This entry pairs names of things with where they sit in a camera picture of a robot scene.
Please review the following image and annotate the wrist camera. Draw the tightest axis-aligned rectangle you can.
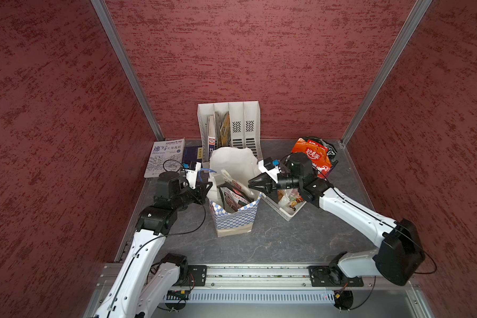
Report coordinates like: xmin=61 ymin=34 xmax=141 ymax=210
xmin=182 ymin=161 xmax=201 ymax=189
xmin=258 ymin=158 xmax=281 ymax=183

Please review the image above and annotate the right metal corner post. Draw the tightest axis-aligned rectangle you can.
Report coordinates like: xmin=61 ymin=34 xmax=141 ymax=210
xmin=341 ymin=0 xmax=432 ymax=148

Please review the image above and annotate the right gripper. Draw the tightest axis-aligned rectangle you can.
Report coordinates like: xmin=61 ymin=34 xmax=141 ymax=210
xmin=248 ymin=171 xmax=302 ymax=198

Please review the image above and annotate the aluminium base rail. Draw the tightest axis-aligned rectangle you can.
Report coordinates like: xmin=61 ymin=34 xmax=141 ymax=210
xmin=99 ymin=263 xmax=414 ymax=291

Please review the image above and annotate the black red condiment packet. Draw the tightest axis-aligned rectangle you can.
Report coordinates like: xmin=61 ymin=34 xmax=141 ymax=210
xmin=217 ymin=182 xmax=253 ymax=213

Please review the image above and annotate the white plastic basket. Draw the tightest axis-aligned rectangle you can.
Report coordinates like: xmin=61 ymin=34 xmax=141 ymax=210
xmin=262 ymin=189 xmax=306 ymax=221

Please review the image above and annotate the white sketch book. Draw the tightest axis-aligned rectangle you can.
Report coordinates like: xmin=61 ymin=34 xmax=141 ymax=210
xmin=144 ymin=139 xmax=185 ymax=178

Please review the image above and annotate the dark blue book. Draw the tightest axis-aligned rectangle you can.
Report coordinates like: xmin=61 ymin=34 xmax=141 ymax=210
xmin=182 ymin=146 xmax=204 ymax=166

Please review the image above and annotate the clear brown condiment packet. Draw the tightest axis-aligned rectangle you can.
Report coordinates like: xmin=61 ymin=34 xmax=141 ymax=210
xmin=277 ymin=189 xmax=306 ymax=213

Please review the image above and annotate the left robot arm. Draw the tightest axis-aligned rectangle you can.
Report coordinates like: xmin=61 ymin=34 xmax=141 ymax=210
xmin=95 ymin=171 xmax=213 ymax=317

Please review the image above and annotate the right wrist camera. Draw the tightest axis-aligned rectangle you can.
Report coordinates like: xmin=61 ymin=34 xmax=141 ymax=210
xmin=258 ymin=158 xmax=281 ymax=183

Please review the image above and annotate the checkered paper bag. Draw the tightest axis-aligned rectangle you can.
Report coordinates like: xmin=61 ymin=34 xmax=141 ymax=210
xmin=207 ymin=147 xmax=262 ymax=237

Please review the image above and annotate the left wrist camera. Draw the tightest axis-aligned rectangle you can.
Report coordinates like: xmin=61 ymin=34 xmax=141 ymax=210
xmin=182 ymin=161 xmax=201 ymax=189

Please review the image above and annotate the white file organizer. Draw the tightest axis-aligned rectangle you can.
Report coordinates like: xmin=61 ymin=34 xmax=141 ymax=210
xmin=197 ymin=101 xmax=263 ymax=162

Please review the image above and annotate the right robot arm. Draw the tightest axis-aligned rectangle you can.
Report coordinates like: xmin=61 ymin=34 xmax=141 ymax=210
xmin=248 ymin=152 xmax=426 ymax=286

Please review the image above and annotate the metal corner post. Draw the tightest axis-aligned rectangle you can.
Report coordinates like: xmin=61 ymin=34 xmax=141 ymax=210
xmin=341 ymin=0 xmax=432 ymax=148
xmin=91 ymin=0 xmax=166 ymax=140

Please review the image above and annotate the yellow comic book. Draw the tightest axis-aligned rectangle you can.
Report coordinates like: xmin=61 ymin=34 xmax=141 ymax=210
xmin=215 ymin=111 xmax=231 ymax=148

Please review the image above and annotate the blue spine book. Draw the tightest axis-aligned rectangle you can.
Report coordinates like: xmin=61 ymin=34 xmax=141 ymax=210
xmin=207 ymin=115 xmax=216 ymax=161

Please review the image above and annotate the orange red condiment packet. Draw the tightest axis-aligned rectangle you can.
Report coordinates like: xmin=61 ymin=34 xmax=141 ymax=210
xmin=291 ymin=136 xmax=338 ymax=178

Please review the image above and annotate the left metal corner post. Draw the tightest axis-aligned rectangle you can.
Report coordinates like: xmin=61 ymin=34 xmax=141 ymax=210
xmin=91 ymin=0 xmax=166 ymax=140

